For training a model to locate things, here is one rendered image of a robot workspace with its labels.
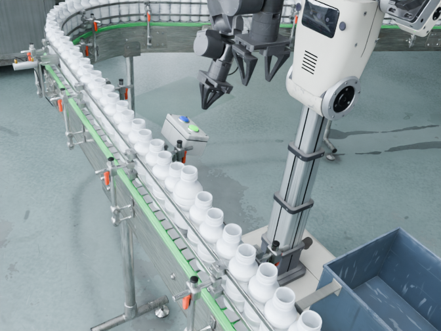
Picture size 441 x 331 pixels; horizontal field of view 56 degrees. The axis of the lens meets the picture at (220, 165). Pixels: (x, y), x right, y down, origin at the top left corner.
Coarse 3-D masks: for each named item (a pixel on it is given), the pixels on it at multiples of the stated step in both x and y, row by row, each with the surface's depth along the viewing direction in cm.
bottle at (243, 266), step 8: (240, 248) 83; (248, 248) 83; (240, 256) 80; (248, 256) 85; (232, 264) 83; (240, 264) 81; (248, 264) 81; (256, 264) 84; (232, 272) 82; (240, 272) 82; (248, 272) 82; (256, 272) 83; (240, 280) 82; (248, 280) 82; (232, 288) 84; (232, 296) 86; (240, 296) 85; (240, 304) 86
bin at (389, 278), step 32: (352, 256) 115; (384, 256) 129; (416, 256) 120; (320, 288) 105; (352, 288) 129; (384, 288) 131; (416, 288) 123; (352, 320) 105; (384, 320) 122; (416, 320) 123
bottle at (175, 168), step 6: (174, 162) 102; (174, 168) 103; (180, 168) 103; (174, 174) 101; (168, 180) 102; (174, 180) 101; (168, 186) 102; (168, 192) 103; (168, 204) 105; (168, 210) 106; (174, 210) 105; (174, 216) 106; (174, 222) 108
